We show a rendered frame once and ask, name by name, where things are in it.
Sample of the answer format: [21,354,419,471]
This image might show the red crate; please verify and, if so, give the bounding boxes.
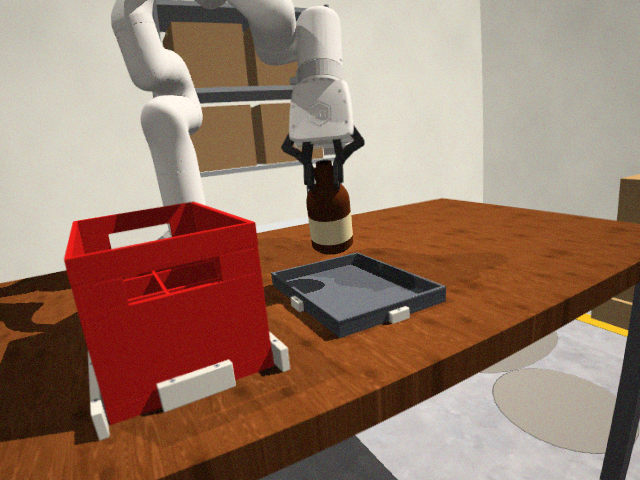
[64,202,274,425]

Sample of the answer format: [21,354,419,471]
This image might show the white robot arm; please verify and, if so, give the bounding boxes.
[111,0,343,206]

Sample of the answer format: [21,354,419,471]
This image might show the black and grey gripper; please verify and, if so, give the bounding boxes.
[281,75,365,191]

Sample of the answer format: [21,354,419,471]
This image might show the brown bottle with cream label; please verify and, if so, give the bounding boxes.
[306,160,353,255]

